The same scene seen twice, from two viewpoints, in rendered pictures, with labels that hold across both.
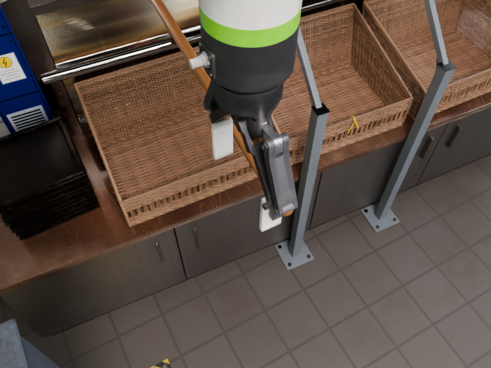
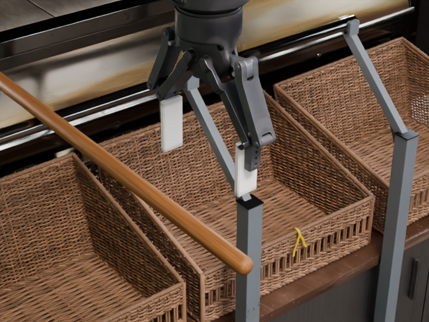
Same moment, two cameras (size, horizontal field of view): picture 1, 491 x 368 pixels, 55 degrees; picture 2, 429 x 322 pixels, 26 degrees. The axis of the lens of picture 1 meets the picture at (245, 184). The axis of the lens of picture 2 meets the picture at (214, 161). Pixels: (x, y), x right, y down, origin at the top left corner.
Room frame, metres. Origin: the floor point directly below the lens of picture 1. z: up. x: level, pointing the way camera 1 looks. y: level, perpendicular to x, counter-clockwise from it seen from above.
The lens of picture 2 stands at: (-0.57, 0.20, 2.04)
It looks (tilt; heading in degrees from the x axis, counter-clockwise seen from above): 31 degrees down; 347
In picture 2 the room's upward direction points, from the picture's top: straight up
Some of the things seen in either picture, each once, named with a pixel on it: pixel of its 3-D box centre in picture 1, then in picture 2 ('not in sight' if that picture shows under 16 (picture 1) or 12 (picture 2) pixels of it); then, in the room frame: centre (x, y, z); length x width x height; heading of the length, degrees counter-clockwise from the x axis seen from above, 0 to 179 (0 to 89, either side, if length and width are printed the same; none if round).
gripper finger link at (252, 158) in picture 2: (280, 210); (258, 152); (0.30, -0.04, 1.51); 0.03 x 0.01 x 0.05; 29
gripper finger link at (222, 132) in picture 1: (222, 139); (172, 124); (0.43, 0.03, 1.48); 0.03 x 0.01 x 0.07; 118
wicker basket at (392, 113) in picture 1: (318, 82); (234, 195); (1.39, -0.29, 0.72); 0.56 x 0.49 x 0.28; 114
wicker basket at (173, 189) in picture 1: (174, 129); (26, 282); (1.14, 0.25, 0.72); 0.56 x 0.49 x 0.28; 116
